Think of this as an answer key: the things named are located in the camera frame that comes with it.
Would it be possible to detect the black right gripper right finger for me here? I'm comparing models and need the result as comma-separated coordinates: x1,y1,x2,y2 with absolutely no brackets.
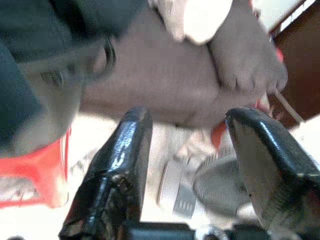
226,107,320,240

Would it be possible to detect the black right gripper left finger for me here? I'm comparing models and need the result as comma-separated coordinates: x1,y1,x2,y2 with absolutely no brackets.
58,106,154,240

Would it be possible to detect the person's hand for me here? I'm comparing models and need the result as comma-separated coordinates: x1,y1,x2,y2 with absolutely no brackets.
212,7,288,95

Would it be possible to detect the grey white cylindrical fitting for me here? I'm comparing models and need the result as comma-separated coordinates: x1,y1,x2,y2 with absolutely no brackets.
157,149,253,218

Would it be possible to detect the red plastic stool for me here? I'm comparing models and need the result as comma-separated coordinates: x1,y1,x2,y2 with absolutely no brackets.
0,126,72,209

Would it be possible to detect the dark brown wooden panel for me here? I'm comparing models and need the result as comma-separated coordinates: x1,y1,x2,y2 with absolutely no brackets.
268,0,320,128

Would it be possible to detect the person's dark shirt torso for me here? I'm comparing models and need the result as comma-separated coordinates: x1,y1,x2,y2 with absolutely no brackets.
0,0,151,156

